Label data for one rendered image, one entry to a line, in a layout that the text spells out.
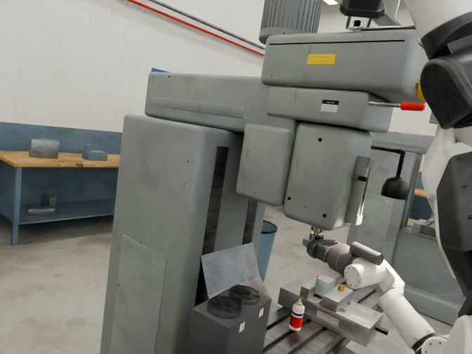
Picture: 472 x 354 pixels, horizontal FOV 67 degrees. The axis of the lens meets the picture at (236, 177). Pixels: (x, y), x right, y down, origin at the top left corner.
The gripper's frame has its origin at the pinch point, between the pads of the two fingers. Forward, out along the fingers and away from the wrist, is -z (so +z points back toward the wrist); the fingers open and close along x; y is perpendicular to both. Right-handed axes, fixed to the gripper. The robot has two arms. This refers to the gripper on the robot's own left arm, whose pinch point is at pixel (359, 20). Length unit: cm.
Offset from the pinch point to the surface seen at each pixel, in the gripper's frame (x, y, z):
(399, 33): 8.9, -15.1, 9.8
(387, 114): 13.8, -20.3, -16.4
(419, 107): 16.7, -31.1, 2.1
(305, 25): -15.9, 3.9, -7.4
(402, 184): 20, -42, -19
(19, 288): -216, -94, -210
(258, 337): -13, -91, -32
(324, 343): 8, -87, -54
